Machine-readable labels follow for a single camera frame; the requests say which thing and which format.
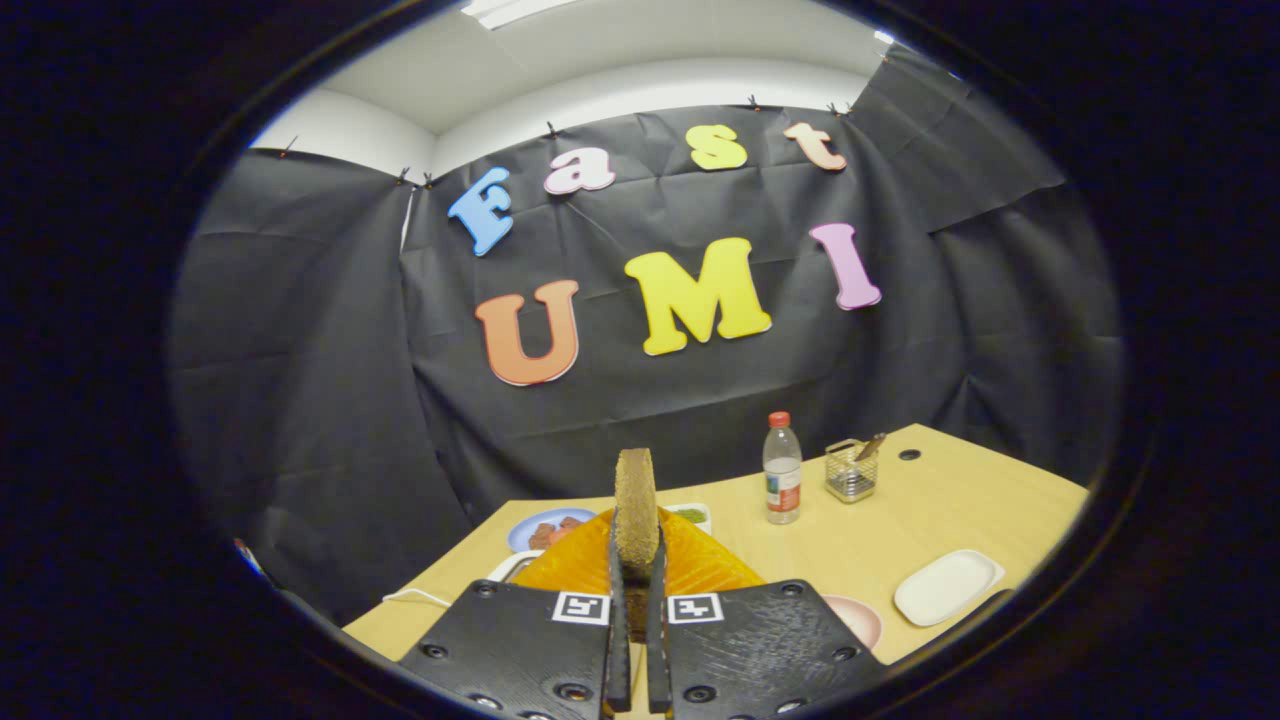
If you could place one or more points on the red sausage pieces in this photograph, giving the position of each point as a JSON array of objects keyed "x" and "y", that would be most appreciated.
[{"x": 555, "y": 532}]

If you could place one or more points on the clear red-capped water bottle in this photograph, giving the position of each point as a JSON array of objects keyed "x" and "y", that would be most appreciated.
[{"x": 782, "y": 480}]

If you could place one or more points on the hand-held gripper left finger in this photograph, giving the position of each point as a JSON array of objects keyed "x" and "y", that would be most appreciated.
[{"x": 618, "y": 640}]

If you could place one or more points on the pink round plate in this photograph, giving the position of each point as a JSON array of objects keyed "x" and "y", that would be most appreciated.
[{"x": 860, "y": 620}]

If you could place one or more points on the white toaster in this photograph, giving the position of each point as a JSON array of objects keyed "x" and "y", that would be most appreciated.
[{"x": 505, "y": 565}]

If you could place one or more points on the brown bread slice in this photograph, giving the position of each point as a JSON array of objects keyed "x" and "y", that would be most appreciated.
[{"x": 636, "y": 510}]

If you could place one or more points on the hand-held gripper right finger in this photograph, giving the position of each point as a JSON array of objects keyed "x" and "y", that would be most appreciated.
[{"x": 657, "y": 640}]

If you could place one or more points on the brown utensil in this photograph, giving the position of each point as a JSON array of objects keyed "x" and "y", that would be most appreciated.
[{"x": 870, "y": 446}]

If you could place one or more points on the white rectangular plate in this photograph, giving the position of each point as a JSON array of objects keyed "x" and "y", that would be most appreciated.
[{"x": 945, "y": 588}]

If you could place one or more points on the white divided seasoning dish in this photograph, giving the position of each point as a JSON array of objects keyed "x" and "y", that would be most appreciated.
[{"x": 692, "y": 515}]

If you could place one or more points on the blue plate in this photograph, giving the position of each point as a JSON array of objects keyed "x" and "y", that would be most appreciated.
[{"x": 522, "y": 535}]

